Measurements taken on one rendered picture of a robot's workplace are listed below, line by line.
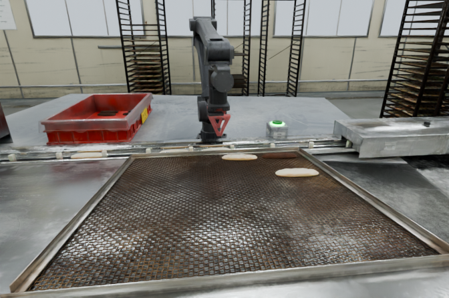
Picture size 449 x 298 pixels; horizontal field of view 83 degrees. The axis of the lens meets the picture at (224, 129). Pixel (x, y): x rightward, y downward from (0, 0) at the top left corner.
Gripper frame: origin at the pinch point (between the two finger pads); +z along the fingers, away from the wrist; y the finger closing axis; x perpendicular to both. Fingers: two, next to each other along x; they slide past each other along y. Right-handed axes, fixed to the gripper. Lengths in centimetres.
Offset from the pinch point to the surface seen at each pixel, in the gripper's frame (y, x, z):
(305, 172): 29.7, 17.5, -0.1
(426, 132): 7, 69, 1
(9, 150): -6, -70, 7
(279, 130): -9.7, 24.1, 5.0
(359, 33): -440, 320, -31
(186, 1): -439, -24, -86
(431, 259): 58, 20, -5
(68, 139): -18, -57, 9
